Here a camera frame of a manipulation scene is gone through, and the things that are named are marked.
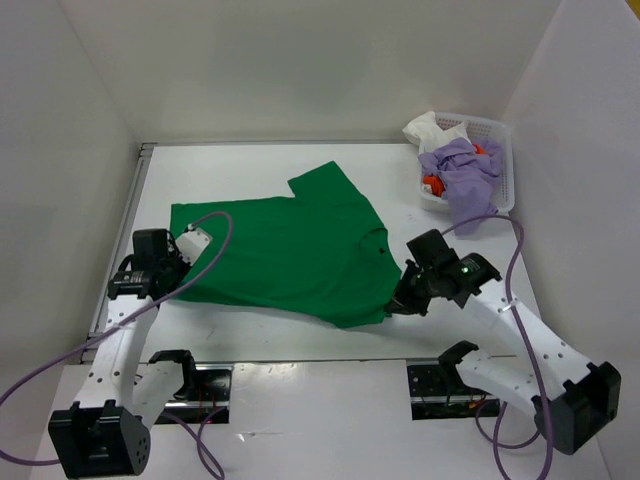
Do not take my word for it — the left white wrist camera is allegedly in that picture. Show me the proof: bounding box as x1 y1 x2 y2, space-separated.
176 227 212 266

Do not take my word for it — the white t-shirt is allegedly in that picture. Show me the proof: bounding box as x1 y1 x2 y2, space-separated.
402 111 470 152

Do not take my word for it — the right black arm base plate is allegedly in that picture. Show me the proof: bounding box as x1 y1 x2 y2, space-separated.
406 361 500 421

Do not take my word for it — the white plastic basket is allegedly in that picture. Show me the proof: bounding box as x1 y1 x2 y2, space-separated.
403 111 515 218

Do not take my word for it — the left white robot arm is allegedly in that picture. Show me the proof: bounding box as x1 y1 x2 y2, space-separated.
48 229 211 479

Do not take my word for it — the orange t-shirt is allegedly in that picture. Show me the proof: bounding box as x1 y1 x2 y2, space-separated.
418 139 492 198

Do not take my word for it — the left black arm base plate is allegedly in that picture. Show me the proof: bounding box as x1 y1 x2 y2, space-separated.
156 363 233 426

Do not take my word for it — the green t-shirt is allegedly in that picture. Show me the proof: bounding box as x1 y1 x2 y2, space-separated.
170 162 401 329

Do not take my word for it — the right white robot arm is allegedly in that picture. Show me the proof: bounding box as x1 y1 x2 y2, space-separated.
388 230 621 455

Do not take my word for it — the purple t-shirt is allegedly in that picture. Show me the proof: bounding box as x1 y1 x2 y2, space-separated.
418 137 503 236

